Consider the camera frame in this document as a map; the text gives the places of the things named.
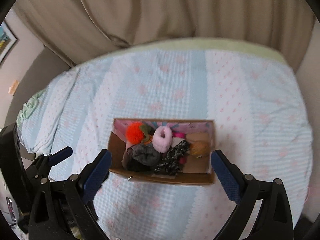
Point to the plain black scrunchie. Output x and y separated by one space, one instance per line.
136 166

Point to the grey fuzzy scrunchie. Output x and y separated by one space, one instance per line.
146 154

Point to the beige curtain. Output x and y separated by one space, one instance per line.
80 30

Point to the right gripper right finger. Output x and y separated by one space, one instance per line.
231 178

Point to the framed wall picture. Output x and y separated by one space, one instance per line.
8 41

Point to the black patterned scrunchie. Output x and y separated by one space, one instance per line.
170 164

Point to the green pillow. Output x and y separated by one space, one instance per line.
29 107

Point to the green mattress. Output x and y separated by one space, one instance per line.
198 43

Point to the orange green pompom scrunchie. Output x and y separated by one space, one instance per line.
139 133

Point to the brown fluffy scrunchie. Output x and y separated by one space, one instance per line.
199 149

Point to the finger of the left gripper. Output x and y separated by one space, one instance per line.
60 156
41 167

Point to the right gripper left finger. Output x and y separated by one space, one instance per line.
93 175

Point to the pink fluffy scrunchie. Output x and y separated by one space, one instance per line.
162 139

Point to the cardboard box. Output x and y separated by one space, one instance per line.
194 171

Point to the magenta scrunchie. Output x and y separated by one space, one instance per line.
178 135

